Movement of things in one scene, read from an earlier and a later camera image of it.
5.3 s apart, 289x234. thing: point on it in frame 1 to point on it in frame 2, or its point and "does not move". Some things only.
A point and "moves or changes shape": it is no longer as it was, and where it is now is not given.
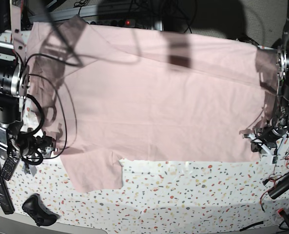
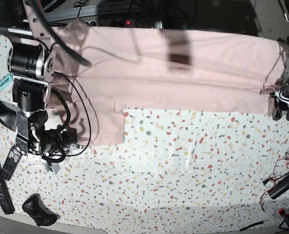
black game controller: (34, 207) does not move
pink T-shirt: (110, 93) moves or changes shape
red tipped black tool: (282, 213) does not move
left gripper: (30, 148) to (53, 145)
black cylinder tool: (286, 181) does not move
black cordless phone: (9, 167) does not move
